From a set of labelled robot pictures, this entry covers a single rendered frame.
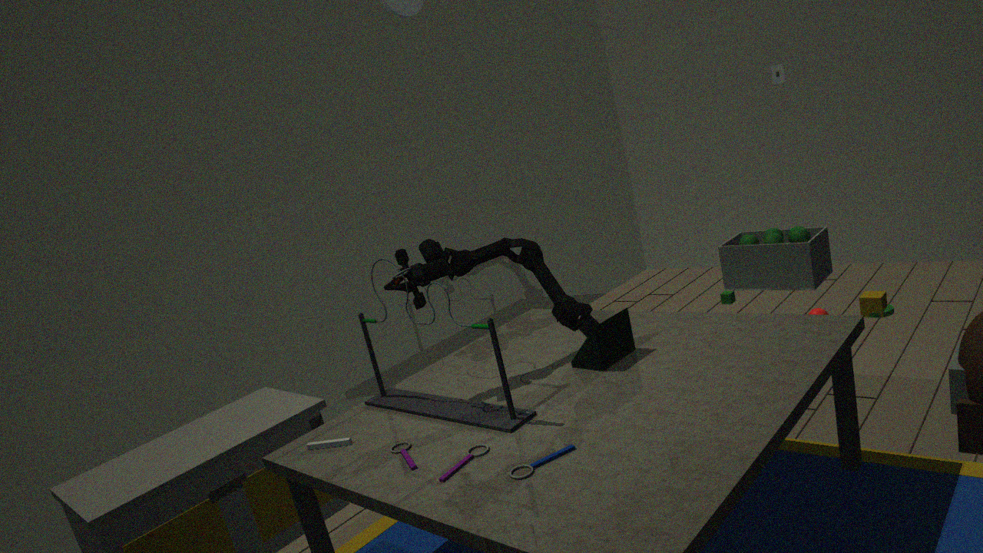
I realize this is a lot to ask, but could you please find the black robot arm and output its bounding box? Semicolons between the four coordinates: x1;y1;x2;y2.
410;238;600;337

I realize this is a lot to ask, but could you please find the purple handle with dark loop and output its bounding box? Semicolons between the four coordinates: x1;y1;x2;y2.
390;442;417;470
439;444;489;482

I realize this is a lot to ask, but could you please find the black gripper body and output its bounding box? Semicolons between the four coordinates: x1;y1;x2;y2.
395;249;435;310

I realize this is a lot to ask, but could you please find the grey loop with blue handle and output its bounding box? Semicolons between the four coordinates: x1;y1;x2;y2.
509;445;575;479

